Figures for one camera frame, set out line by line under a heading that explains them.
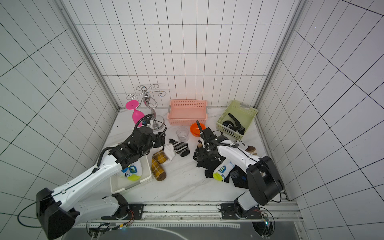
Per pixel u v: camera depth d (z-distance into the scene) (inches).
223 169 32.8
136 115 35.0
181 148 37.0
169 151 36.1
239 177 32.0
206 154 30.3
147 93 34.5
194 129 40.3
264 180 17.2
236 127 41.5
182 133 39.7
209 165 32.8
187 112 46.6
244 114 44.7
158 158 33.8
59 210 14.9
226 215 28.6
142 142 22.2
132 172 32.8
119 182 31.0
